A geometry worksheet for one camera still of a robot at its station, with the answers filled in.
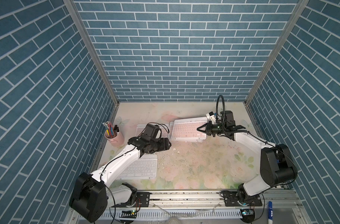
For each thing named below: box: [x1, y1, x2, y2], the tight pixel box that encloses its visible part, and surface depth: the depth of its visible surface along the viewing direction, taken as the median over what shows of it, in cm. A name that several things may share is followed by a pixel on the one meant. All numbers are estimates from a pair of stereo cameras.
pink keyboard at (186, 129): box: [170, 116, 208, 140], surface depth 90 cm
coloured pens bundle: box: [102, 120, 120, 138], surface depth 88 cm
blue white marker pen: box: [268, 200, 273, 224], surface depth 71 cm
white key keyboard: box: [116, 154, 158, 180], surface depth 85 cm
